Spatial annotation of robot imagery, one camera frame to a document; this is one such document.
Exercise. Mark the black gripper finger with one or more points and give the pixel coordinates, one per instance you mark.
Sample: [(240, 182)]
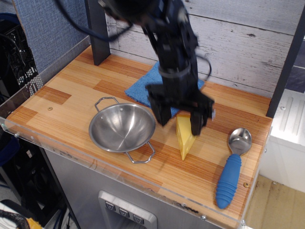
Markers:
[(161, 112), (198, 121)]

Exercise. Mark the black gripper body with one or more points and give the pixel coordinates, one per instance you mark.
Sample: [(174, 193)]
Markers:
[(180, 90)]

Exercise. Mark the yellow cheese wedge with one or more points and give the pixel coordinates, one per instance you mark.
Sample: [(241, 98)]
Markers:
[(184, 134)]

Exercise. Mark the stainless steel pot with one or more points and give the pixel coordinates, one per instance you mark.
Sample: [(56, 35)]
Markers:
[(121, 127)]

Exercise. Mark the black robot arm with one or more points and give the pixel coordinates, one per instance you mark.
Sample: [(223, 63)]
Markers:
[(167, 25)]

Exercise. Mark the blue folded cloth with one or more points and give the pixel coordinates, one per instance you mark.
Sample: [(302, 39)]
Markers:
[(138, 92)]

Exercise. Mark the clear acrylic table guard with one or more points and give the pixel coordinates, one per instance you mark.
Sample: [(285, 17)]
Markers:
[(179, 193)]

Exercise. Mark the white appliance on right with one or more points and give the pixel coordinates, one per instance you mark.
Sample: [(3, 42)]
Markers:
[(283, 160)]

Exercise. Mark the silver button panel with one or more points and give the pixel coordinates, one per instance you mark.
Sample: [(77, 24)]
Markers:
[(119, 214)]

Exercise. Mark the blue handled metal spoon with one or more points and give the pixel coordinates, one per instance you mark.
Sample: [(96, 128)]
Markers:
[(239, 142)]

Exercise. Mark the dark right vertical post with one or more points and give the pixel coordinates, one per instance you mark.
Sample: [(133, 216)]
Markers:
[(287, 67)]

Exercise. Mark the dark vertical post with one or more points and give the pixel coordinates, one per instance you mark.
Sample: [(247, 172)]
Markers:
[(97, 22), (287, 67)]

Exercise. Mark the dark left vertical post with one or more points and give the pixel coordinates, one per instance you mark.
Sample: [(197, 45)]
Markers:
[(97, 22)]

